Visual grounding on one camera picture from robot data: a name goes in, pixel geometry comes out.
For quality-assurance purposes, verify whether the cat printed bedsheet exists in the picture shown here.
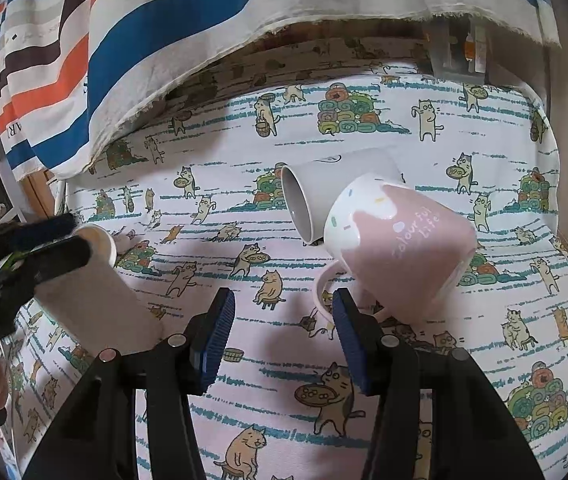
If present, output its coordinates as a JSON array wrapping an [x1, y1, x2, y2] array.
[[4, 57, 568, 480]]

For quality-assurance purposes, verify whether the beige paper cup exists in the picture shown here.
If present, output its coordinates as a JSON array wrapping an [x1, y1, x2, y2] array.
[[32, 223, 165, 361]]

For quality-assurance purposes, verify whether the wooden furniture frame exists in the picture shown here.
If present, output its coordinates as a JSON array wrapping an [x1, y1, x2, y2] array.
[[20, 169, 67, 222]]

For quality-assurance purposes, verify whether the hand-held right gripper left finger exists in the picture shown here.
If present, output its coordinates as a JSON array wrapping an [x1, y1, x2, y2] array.
[[24, 287, 237, 480]]

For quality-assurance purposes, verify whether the clear plastic container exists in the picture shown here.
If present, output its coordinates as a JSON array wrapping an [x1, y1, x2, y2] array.
[[426, 16, 494, 82]]

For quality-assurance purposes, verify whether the grey mug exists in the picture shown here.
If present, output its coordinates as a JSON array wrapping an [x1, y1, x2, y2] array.
[[281, 147, 407, 247]]

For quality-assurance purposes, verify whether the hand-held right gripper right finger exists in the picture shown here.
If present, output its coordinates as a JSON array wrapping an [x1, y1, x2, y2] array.
[[332, 287, 547, 480]]

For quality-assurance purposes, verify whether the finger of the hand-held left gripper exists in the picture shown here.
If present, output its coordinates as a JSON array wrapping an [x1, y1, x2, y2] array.
[[14, 213, 77, 252], [0, 236, 92, 287]]

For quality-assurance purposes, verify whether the pink and white mug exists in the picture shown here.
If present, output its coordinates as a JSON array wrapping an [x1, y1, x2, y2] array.
[[314, 171, 479, 326]]

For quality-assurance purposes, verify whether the striped cloth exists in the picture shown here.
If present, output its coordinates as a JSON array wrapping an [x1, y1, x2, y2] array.
[[0, 0, 563, 182]]

